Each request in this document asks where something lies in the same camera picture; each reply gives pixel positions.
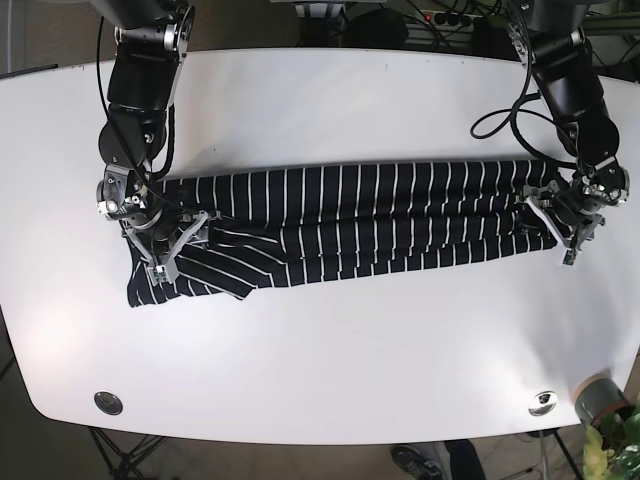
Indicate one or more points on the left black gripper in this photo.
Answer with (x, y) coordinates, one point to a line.
(569, 211)

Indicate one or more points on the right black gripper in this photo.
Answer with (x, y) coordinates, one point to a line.
(160, 240)

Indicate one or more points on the black white striped T-shirt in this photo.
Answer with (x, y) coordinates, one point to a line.
(296, 226)

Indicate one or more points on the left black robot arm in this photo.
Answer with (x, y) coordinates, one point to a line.
(549, 39)

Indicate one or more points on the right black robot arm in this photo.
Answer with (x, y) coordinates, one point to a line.
(137, 141)

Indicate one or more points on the left silver table grommet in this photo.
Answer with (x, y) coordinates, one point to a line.
(108, 403)

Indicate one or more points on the silver table grommet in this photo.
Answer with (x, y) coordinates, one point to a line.
(542, 403)
(108, 403)

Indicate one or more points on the grey plant pot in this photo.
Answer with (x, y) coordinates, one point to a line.
(598, 396)

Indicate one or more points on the right silver table grommet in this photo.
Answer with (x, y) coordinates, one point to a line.
(542, 403)

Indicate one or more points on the green potted plant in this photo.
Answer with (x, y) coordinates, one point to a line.
(611, 451)

